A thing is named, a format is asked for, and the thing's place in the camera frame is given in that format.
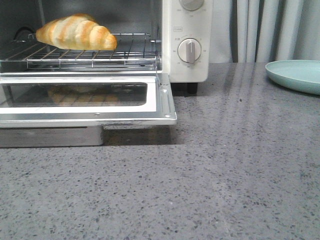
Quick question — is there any striped croissant bread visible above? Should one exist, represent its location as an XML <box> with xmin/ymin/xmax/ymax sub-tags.
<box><xmin>35</xmin><ymin>13</ymin><xmax>117</xmax><ymax>51</ymax></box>

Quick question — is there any metal oven wire rack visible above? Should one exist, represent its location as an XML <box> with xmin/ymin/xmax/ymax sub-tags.
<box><xmin>0</xmin><ymin>33</ymin><xmax>162</xmax><ymax>73</ymax></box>

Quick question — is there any grey curtain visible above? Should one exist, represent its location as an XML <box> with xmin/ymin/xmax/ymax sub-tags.
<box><xmin>209</xmin><ymin>0</ymin><xmax>320</xmax><ymax>63</ymax></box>

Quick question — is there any light green plate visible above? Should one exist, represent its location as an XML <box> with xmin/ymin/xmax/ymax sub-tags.
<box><xmin>265</xmin><ymin>60</ymin><xmax>320</xmax><ymax>95</ymax></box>

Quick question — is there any beige oven knob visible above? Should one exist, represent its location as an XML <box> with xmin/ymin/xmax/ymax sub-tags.
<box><xmin>179</xmin><ymin>0</ymin><xmax>205</xmax><ymax>11</ymax></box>
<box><xmin>177</xmin><ymin>38</ymin><xmax>201</xmax><ymax>64</ymax></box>

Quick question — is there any lower beige oven knob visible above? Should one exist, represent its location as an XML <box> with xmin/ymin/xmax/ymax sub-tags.
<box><xmin>177</xmin><ymin>38</ymin><xmax>201</xmax><ymax>64</ymax></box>

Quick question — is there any glass oven door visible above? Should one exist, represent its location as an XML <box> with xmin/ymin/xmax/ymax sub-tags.
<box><xmin>0</xmin><ymin>72</ymin><xmax>177</xmax><ymax>128</ymax></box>

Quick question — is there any upper beige oven knob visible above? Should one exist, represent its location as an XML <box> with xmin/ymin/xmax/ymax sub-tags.
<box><xmin>179</xmin><ymin>0</ymin><xmax>205</xmax><ymax>11</ymax></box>

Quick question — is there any white toaster oven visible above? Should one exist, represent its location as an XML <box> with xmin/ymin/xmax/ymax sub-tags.
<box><xmin>0</xmin><ymin>0</ymin><xmax>214</xmax><ymax>94</ymax></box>

